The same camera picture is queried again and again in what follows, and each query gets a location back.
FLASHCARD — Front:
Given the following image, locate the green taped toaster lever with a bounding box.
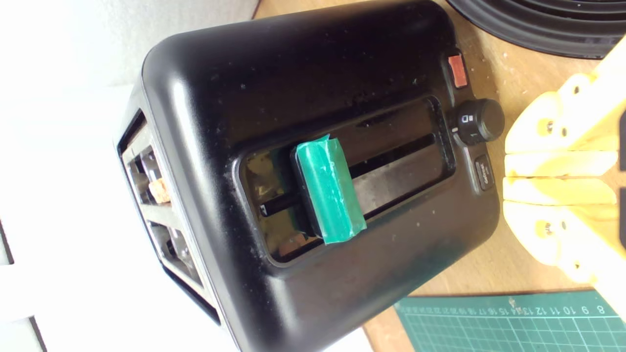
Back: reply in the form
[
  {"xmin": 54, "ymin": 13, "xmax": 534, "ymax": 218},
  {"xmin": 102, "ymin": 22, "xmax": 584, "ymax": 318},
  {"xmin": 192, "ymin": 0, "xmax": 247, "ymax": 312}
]
[{"xmin": 291, "ymin": 134, "xmax": 368, "ymax": 245}]

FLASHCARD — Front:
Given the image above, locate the black two-slot toaster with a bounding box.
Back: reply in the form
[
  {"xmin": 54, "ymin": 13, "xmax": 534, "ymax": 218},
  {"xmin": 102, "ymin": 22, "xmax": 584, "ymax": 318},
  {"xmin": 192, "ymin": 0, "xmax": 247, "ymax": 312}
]
[{"xmin": 113, "ymin": 0, "xmax": 506, "ymax": 352}]

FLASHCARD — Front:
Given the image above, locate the black round plate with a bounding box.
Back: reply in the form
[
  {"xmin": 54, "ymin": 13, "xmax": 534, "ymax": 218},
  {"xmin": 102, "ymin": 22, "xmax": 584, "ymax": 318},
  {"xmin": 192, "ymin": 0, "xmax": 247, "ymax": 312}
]
[{"xmin": 445, "ymin": 0, "xmax": 626, "ymax": 60}]

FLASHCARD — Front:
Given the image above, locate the green cutting mat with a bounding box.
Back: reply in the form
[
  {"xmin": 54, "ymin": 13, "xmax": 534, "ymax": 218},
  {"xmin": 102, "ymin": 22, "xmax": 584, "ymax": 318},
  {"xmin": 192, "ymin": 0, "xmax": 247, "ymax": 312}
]
[{"xmin": 394, "ymin": 290, "xmax": 626, "ymax": 352}]

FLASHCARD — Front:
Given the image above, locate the brown bread slice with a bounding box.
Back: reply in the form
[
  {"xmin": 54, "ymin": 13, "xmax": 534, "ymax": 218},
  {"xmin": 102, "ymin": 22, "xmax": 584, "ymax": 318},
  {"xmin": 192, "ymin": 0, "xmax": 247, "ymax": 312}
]
[{"xmin": 148, "ymin": 178, "xmax": 172, "ymax": 204}]

